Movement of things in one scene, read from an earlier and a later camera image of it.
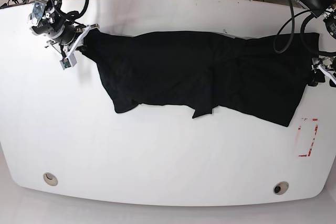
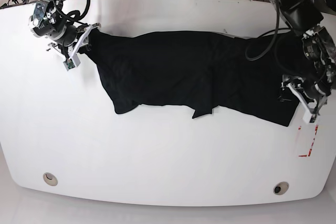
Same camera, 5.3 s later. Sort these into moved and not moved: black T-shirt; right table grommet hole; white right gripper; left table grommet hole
Moved: white right gripper
Not moved: right table grommet hole; black T-shirt; left table grommet hole
